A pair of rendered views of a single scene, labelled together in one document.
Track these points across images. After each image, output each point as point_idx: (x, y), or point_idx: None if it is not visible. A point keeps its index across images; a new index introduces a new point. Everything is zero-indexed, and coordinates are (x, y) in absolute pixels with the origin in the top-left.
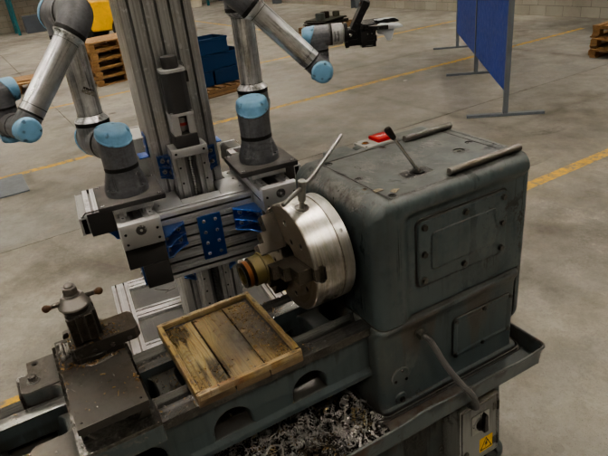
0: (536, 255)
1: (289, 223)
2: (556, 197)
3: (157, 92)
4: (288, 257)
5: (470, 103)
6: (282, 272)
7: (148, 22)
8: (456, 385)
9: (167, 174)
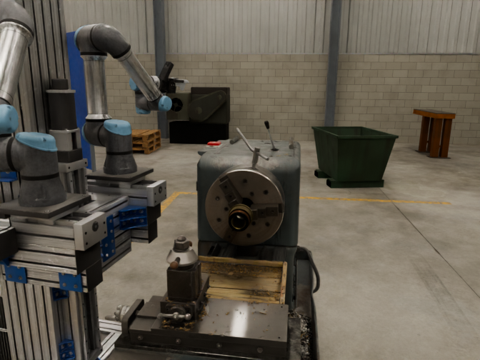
0: (196, 248)
1: (252, 178)
2: (174, 219)
3: (43, 112)
4: (251, 205)
5: None
6: (262, 211)
7: (40, 47)
8: (298, 285)
9: None
